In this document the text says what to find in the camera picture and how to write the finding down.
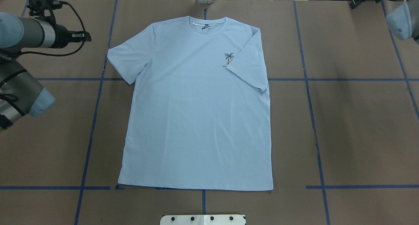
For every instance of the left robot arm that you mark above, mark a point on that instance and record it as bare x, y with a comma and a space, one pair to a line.
21, 93

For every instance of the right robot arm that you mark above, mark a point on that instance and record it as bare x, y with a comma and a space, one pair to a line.
403, 21

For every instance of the light blue t-shirt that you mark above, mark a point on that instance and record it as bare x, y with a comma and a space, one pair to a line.
200, 112

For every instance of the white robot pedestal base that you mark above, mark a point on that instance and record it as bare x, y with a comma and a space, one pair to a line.
221, 219

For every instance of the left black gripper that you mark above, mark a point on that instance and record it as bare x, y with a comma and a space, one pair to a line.
62, 36

